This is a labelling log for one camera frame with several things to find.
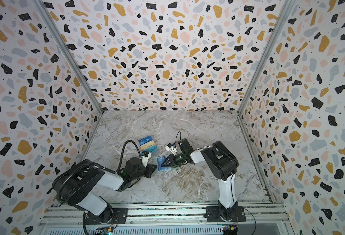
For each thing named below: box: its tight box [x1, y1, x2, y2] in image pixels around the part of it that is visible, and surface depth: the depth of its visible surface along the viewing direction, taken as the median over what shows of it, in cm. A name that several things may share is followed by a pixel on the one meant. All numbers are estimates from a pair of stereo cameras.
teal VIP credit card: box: [144, 144, 159, 154], surface depth 97 cm
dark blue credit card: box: [138, 135, 154, 146], surface depth 99 cm
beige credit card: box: [140, 140, 156, 150], surface depth 97 cm
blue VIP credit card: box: [156, 155, 167, 171], surface depth 93 cm
